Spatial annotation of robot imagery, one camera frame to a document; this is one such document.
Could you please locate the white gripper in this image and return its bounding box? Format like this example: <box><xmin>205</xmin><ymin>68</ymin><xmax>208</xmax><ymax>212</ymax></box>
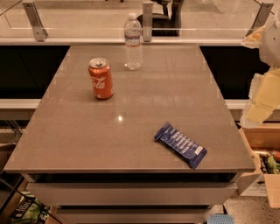
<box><xmin>240</xmin><ymin>12</ymin><xmax>280</xmax><ymax>128</ymax></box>

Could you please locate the red Coca-Cola can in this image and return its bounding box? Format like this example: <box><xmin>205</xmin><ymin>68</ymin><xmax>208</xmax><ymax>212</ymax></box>
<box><xmin>88</xmin><ymin>58</ymin><xmax>113</xmax><ymax>100</ymax></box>

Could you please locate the cardboard box with items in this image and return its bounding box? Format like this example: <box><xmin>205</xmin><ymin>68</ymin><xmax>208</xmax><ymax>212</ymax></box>
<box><xmin>237</xmin><ymin>123</ymin><xmax>280</xmax><ymax>208</ymax></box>

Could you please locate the black office chair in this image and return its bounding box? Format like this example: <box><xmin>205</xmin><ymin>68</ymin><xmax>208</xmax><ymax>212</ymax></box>
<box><xmin>136</xmin><ymin>0</ymin><xmax>186</xmax><ymax>38</ymax></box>

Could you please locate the blue snack bar wrapper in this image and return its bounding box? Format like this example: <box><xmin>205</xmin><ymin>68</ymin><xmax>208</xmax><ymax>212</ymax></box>
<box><xmin>154</xmin><ymin>122</ymin><xmax>207</xmax><ymax>169</ymax></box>

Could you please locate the clear plastic water bottle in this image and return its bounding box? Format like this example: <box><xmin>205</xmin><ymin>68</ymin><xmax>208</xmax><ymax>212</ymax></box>
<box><xmin>124</xmin><ymin>12</ymin><xmax>143</xmax><ymax>70</ymax></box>

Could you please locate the grey drawer cabinet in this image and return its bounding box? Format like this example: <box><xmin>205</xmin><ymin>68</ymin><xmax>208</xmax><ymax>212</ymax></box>
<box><xmin>4</xmin><ymin>45</ymin><xmax>255</xmax><ymax>224</ymax></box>

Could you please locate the blue perforated object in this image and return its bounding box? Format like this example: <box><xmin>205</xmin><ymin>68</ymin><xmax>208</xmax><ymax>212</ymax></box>
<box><xmin>206</xmin><ymin>214</ymin><xmax>235</xmax><ymax>224</ymax></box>

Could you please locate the green black snack bag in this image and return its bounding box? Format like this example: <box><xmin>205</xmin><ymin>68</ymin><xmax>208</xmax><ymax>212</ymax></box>
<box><xmin>10</xmin><ymin>195</ymin><xmax>51</xmax><ymax>224</ymax></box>

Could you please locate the right metal glass bracket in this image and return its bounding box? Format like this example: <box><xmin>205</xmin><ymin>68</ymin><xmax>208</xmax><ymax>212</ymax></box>
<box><xmin>246</xmin><ymin>3</ymin><xmax>274</xmax><ymax>36</ymax></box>

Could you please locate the metal glass bracket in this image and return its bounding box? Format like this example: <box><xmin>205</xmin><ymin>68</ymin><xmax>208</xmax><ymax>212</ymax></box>
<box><xmin>246</xmin><ymin>3</ymin><xmax>274</xmax><ymax>36</ymax></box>
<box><xmin>143</xmin><ymin>1</ymin><xmax>153</xmax><ymax>42</ymax></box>
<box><xmin>22</xmin><ymin>0</ymin><xmax>48</xmax><ymax>42</ymax></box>

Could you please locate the middle metal glass bracket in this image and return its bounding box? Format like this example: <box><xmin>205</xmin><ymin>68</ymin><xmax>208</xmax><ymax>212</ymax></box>
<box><xmin>143</xmin><ymin>1</ymin><xmax>153</xmax><ymax>42</ymax></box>

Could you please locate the left metal glass bracket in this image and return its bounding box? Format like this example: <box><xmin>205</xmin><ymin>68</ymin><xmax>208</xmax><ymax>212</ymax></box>
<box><xmin>22</xmin><ymin>0</ymin><xmax>48</xmax><ymax>42</ymax></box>

